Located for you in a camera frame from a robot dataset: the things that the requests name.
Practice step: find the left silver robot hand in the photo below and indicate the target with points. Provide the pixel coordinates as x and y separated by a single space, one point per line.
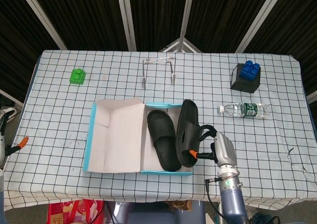
23 142

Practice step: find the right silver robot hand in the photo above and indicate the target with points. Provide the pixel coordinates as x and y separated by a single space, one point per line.
225 149

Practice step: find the black rubber slipper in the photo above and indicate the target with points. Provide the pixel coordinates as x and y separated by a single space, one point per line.
188 125
158 125

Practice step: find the light blue cardboard shoe box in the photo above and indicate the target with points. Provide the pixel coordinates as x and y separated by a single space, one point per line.
119 139

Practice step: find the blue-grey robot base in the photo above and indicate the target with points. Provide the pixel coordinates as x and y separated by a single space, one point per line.
153 216

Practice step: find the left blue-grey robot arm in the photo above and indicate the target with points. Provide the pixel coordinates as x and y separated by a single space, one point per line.
1 199

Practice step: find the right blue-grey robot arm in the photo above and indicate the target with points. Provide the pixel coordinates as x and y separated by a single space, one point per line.
232 204

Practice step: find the black square holder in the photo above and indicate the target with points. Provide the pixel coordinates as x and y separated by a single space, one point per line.
245 86

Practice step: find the red patterned bag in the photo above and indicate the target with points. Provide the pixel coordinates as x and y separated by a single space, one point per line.
71 211

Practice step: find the white sneaker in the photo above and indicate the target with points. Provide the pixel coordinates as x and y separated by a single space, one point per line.
8 112

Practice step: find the white black checkered tablecloth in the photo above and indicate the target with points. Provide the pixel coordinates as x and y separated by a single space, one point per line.
62 134

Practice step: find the clear plastic water bottle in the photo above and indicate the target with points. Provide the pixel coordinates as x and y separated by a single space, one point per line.
247 110

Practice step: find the grey sneaker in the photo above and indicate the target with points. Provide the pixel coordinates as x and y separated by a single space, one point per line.
253 214

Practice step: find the brown paper bag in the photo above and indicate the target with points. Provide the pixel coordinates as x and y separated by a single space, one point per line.
179 205

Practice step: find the blue toy building brick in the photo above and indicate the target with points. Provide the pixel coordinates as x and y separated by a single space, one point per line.
250 71

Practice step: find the green toy building brick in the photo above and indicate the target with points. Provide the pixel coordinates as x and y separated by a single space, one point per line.
77 77

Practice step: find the white triangular metal frame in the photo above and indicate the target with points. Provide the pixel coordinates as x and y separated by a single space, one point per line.
173 46

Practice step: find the black folding screen white frame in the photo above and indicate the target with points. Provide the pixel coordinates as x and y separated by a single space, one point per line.
86 16

